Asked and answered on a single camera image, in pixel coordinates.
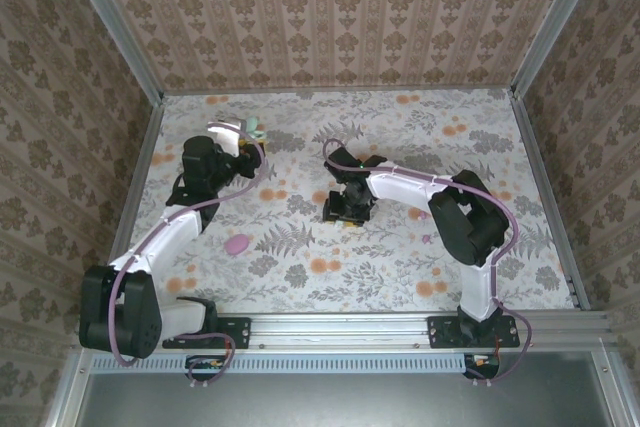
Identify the black wiring terminal box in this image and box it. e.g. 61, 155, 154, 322
462, 352, 501, 381
185, 354, 232, 382

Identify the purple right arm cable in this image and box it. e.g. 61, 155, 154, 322
322, 138, 534, 388

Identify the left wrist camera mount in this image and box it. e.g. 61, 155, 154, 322
207, 119, 247, 158

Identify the slotted grey cable duct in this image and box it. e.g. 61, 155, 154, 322
92, 352, 469, 374

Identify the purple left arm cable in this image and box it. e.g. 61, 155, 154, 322
107, 119, 267, 389

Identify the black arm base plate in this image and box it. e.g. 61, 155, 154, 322
428, 315, 521, 350
162, 315, 252, 350

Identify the pink earbud charging case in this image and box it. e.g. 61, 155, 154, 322
224, 233, 250, 256

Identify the mint green earbud charging case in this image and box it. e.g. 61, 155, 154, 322
243, 116, 266, 141

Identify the floral patterned table cloth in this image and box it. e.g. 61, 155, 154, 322
112, 88, 576, 313

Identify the grey sheet metal panel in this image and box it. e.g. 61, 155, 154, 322
47, 346, 640, 427

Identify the aluminium frame post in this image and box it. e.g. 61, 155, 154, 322
510, 0, 611, 99
55, 0, 165, 104

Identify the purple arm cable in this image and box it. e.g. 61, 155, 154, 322
322, 138, 534, 388
107, 119, 267, 389

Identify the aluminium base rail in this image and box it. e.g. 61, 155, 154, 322
74, 311, 619, 349

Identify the aluminium side rail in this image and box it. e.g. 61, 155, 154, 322
509, 95, 592, 312
93, 100, 165, 314

